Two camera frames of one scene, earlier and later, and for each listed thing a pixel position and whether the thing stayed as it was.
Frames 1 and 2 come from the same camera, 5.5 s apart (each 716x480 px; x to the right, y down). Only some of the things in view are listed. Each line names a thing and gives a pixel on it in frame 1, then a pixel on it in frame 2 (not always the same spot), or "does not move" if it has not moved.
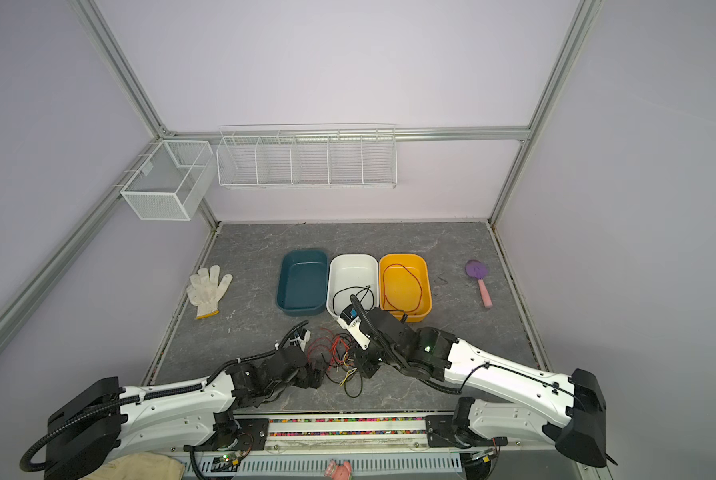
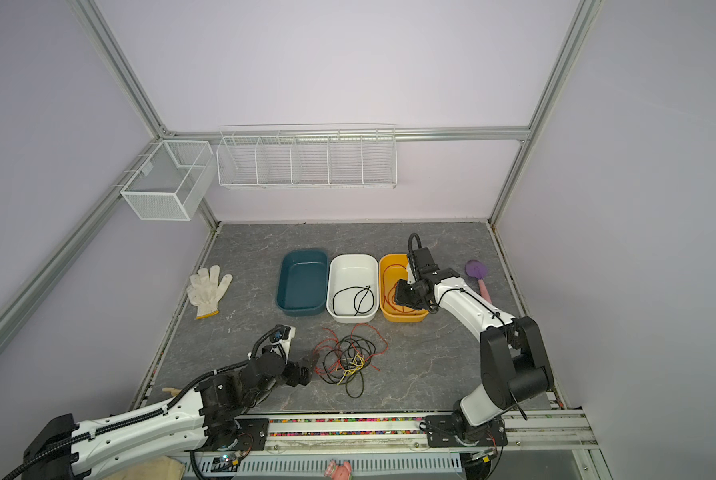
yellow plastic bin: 405,286 does not move
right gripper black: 366,367 to 401,296
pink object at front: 342,472 does not move
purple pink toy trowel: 479,270 does not move
